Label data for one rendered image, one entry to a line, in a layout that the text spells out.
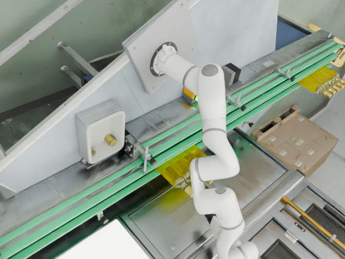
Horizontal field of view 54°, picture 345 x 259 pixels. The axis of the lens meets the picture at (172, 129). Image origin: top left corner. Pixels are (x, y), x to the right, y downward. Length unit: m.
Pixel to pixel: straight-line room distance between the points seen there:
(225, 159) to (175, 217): 0.56
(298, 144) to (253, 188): 3.84
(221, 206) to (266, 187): 0.75
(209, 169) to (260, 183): 0.74
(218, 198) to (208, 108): 0.30
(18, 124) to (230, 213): 1.32
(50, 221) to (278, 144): 4.48
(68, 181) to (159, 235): 0.46
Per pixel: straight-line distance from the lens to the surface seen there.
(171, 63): 1.36
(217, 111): 1.15
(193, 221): 1.60
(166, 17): 1.35
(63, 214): 1.42
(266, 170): 1.95
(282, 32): 2.64
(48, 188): 1.47
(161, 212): 1.61
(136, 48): 1.29
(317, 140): 5.88
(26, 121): 2.06
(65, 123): 1.35
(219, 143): 1.14
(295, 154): 5.46
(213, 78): 1.19
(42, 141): 1.35
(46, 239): 1.45
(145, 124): 1.56
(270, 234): 1.73
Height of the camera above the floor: 1.64
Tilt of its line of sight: 28 degrees down
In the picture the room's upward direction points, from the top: 131 degrees clockwise
